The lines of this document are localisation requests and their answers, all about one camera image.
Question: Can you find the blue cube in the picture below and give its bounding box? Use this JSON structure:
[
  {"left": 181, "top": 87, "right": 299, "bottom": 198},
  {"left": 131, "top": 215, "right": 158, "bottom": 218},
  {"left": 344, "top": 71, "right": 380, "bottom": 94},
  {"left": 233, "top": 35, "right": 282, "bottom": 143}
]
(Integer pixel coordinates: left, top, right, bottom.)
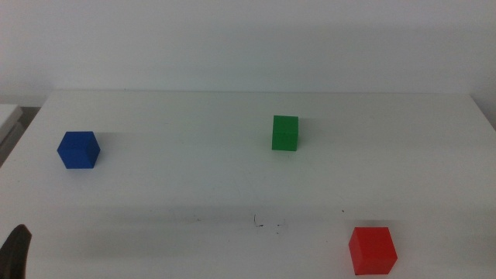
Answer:
[{"left": 57, "top": 130, "right": 102, "bottom": 170}]

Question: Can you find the green cube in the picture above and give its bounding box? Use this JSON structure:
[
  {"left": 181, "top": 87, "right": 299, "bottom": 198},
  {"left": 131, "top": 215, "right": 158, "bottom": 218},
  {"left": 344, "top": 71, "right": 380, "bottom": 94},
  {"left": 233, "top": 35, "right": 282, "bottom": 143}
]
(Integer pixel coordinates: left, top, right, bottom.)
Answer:
[{"left": 271, "top": 115, "right": 300, "bottom": 152}]

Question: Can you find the red cube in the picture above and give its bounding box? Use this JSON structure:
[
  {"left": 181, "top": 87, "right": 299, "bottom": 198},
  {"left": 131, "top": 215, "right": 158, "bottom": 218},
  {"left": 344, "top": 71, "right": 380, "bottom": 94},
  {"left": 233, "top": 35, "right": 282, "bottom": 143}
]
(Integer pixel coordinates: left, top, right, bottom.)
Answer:
[{"left": 348, "top": 226, "right": 398, "bottom": 276}]

